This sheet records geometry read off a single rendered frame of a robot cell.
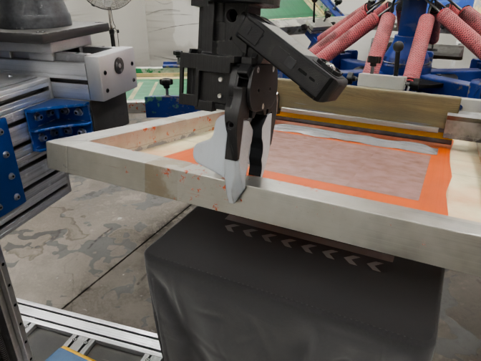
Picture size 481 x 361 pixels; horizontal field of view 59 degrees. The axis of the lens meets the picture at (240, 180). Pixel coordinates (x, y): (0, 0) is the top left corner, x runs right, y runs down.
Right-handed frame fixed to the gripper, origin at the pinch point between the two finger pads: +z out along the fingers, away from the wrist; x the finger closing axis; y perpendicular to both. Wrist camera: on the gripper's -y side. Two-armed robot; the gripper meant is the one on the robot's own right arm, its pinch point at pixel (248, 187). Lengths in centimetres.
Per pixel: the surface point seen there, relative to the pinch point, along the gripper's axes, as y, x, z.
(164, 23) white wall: 349, -471, -35
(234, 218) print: 13.4, -25.3, 15.8
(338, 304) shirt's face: -9.7, -11.6, 18.0
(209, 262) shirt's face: 10.9, -11.9, 18.0
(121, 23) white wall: 380, -419, -30
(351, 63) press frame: 23, -152, -11
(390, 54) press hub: 5, -136, -15
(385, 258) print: -13.8, -25.0, 15.8
